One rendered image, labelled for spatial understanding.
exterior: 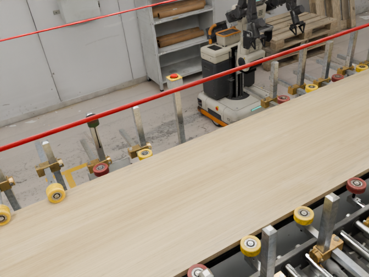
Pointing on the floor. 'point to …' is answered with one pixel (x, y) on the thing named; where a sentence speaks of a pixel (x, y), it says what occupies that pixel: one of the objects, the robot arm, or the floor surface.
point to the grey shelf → (162, 65)
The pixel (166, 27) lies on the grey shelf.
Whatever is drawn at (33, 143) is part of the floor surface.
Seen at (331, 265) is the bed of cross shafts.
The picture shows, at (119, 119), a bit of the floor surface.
